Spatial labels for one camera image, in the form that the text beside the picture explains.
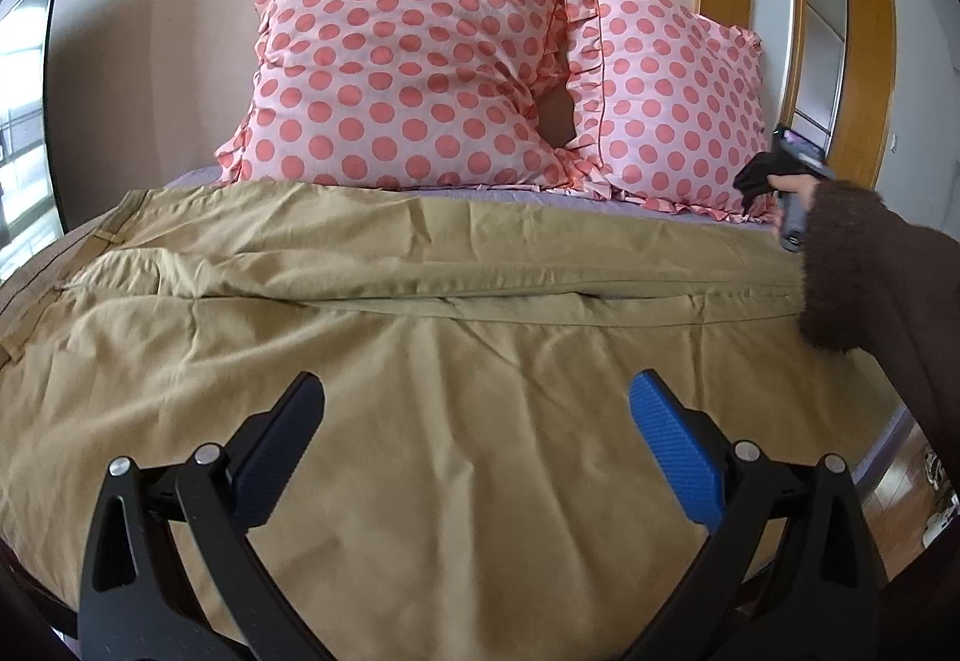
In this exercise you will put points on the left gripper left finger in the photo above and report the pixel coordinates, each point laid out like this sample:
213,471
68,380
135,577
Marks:
137,600

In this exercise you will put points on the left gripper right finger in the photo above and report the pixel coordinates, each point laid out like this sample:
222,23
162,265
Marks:
789,569

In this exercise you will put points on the khaki pants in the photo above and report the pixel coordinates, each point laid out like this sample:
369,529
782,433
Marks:
477,489

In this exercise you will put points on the person's right hand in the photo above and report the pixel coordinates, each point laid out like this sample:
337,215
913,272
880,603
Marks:
800,188

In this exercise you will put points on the right polka dot pillow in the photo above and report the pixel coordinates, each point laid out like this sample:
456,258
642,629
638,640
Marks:
665,106

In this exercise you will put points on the polka dot pillow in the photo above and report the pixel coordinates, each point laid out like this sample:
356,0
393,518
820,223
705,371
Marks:
665,106
399,94

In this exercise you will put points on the brown fuzzy right sleeve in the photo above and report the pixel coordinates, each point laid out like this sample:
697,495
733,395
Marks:
877,283

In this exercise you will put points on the lavender bed sheet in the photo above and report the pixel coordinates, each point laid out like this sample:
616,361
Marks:
551,200

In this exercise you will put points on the left polka dot pillow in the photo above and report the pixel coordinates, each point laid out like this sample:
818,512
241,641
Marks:
399,94

